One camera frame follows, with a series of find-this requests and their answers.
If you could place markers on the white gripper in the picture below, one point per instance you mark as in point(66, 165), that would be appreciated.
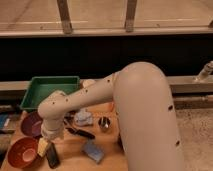
point(50, 131)

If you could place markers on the black eraser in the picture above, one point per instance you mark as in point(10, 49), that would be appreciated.
point(52, 157)

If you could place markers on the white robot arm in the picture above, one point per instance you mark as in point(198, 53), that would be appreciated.
point(146, 115)

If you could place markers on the purple bowl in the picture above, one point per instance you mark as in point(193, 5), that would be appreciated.
point(31, 125)

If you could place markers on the orange bowl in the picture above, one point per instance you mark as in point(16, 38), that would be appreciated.
point(23, 152)

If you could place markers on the small dark toy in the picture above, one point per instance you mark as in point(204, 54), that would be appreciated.
point(68, 119)

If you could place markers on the black knife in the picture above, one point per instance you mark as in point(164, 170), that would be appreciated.
point(81, 133)

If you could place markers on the blue object at left edge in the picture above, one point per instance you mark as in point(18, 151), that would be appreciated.
point(5, 122)

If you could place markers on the blue sponge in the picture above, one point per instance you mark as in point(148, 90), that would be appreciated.
point(93, 151)

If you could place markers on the green plastic tray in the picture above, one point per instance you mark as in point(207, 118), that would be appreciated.
point(40, 87)

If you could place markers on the small metal cup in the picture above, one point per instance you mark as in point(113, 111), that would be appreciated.
point(104, 124)

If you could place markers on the white paper cup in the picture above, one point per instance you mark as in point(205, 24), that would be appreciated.
point(88, 82)

